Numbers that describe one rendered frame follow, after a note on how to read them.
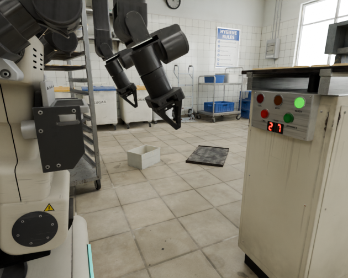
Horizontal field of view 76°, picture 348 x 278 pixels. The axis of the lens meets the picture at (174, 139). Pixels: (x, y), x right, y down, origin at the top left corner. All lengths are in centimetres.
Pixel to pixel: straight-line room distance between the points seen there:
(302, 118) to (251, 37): 551
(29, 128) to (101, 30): 47
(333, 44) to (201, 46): 399
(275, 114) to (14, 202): 81
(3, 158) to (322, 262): 106
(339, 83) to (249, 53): 544
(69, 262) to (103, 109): 323
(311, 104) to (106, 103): 348
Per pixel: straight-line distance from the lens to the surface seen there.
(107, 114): 398
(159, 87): 50
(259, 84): 95
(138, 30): 49
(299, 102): 78
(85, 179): 183
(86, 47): 172
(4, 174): 67
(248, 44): 616
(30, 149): 69
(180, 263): 126
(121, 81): 92
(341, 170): 87
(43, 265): 96
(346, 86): 80
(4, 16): 48
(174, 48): 52
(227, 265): 128
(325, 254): 103
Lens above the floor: 88
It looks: 15 degrees down
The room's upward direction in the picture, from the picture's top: straight up
